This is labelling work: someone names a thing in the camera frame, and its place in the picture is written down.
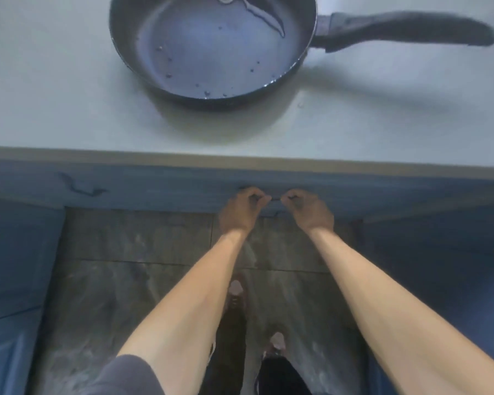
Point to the person's right hand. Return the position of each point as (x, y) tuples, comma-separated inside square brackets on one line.
[(311, 215)]

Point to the dark non-stick frying pan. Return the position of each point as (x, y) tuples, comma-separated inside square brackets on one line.
[(214, 41)]

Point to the person's right forearm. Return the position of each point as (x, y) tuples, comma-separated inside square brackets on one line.
[(387, 308)]

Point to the person's shoe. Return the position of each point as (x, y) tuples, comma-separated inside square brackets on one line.
[(276, 343), (236, 290)]

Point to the person's left shoe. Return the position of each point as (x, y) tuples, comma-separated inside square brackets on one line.
[(236, 290)]

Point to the grey shirt sleeve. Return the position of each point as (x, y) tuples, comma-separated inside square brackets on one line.
[(125, 378)]

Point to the black trousers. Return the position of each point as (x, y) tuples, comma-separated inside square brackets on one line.
[(230, 349)]

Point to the person's right shoe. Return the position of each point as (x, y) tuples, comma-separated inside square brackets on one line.
[(276, 343)]

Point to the person's right fingers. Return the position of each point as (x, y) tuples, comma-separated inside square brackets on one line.
[(293, 198)]

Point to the blue counter front panel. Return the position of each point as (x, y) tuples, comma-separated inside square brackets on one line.
[(127, 187)]

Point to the person's left hand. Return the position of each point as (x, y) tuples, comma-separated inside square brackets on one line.
[(238, 215)]

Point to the person's left forearm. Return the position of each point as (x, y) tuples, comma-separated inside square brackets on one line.
[(189, 308)]

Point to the blue cabinet door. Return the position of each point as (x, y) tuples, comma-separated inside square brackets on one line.
[(448, 259), (12, 292)]

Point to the person's left fingers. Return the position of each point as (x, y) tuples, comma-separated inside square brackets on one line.
[(257, 196)]

